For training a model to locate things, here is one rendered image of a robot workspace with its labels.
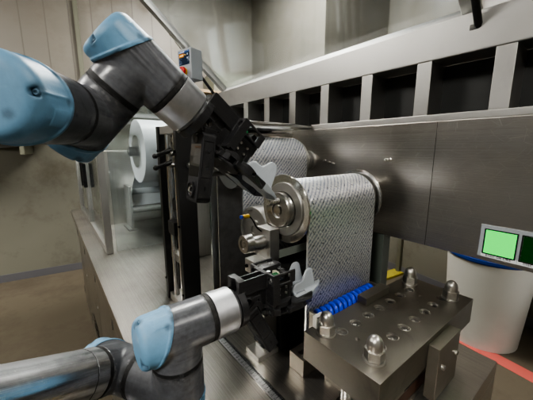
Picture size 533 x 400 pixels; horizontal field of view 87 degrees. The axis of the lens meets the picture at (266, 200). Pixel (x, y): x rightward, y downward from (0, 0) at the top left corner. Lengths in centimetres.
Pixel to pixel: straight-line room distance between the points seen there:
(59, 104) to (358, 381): 54
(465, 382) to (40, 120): 83
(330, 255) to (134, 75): 49
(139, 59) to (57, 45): 347
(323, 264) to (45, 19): 371
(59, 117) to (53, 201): 350
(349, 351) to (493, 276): 189
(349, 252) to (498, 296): 183
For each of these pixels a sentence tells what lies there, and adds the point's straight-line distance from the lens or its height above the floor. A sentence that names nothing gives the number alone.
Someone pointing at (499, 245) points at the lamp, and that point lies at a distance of 76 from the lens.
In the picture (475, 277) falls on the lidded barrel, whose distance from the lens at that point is 241.
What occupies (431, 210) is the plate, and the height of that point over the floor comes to 123.
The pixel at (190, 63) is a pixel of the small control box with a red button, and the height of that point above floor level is 166.
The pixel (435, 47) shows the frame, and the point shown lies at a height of 160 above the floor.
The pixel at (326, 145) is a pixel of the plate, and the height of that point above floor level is 139.
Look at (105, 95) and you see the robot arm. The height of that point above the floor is 144.
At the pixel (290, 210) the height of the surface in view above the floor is 126.
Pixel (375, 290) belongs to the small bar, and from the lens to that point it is 74.
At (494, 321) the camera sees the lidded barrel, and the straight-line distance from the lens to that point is 255.
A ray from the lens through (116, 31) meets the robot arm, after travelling 43.
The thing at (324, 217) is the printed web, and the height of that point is 123.
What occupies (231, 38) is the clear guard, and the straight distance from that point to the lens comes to 125.
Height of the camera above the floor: 138
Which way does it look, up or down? 10 degrees down
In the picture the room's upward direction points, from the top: straight up
